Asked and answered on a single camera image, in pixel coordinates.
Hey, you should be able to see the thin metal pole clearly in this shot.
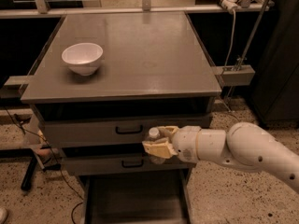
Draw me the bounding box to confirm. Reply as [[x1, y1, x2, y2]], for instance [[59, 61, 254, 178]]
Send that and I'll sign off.
[[224, 0, 277, 100]]

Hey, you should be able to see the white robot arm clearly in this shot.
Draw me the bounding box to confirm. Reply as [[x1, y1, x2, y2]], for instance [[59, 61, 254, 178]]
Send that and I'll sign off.
[[142, 122, 299, 192]]

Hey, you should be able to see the bottom open drawer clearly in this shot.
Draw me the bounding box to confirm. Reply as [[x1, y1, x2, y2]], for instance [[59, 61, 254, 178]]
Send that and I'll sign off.
[[80, 170, 192, 224]]

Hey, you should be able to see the top grey drawer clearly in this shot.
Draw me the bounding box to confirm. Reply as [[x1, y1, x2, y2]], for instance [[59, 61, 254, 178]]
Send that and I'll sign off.
[[39, 114, 212, 147]]

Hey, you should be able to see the white ceramic bowl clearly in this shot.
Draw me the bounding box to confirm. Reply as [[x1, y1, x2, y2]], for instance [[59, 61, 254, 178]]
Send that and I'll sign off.
[[62, 43, 104, 76]]

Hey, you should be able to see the black cylindrical leg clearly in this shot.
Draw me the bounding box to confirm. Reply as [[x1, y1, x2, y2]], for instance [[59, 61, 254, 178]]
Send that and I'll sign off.
[[21, 157, 37, 191]]

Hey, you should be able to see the black drawer handle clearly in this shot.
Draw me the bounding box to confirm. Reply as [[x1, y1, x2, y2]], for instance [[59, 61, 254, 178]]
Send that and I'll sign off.
[[115, 125, 143, 135], [121, 160, 144, 169]]

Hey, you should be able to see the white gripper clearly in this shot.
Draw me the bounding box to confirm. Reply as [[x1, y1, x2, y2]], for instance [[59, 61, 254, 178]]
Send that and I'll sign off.
[[142, 126, 201, 163]]

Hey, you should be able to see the grey metal side bracket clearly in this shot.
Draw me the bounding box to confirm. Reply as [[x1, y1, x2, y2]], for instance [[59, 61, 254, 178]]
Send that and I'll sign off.
[[212, 65, 255, 87]]

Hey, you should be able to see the middle grey drawer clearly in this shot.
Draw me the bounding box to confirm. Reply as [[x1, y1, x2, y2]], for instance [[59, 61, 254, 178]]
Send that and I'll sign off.
[[63, 153, 194, 176]]

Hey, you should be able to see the clear plastic water bottle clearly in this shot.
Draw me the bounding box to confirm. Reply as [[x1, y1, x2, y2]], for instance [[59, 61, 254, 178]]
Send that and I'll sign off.
[[145, 128, 165, 164]]

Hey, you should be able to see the black floor cable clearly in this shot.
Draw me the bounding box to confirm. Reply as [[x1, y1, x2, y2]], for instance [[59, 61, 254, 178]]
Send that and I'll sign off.
[[2, 105, 85, 224]]

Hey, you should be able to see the grey drawer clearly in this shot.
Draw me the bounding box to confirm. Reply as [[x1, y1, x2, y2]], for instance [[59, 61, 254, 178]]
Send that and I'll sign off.
[[39, 114, 212, 147], [63, 153, 194, 176]]

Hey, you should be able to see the grey left side bracket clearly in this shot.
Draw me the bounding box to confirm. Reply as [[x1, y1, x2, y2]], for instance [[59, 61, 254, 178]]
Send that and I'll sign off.
[[0, 76, 33, 99]]

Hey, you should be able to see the black middle drawer handle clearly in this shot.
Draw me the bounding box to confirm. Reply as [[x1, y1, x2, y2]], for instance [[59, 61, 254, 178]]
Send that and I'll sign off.
[[121, 160, 144, 169]]

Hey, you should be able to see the white power cable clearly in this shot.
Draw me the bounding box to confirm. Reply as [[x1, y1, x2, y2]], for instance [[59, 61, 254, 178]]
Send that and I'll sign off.
[[218, 8, 243, 123]]

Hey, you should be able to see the black top drawer handle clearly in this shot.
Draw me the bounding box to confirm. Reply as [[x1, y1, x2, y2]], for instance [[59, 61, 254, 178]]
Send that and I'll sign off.
[[115, 125, 143, 135]]

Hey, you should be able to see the white shoe tip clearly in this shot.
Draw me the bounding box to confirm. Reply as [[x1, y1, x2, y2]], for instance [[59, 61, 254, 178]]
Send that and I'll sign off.
[[0, 207, 8, 224]]

